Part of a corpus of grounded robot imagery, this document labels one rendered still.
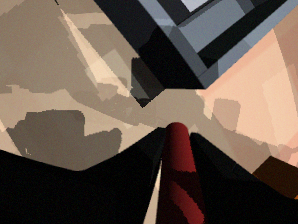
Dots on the dark red peg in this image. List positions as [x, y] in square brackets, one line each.
[180, 199]

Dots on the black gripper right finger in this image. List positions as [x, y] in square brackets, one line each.
[234, 196]

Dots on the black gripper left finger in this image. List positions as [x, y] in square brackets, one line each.
[115, 191]

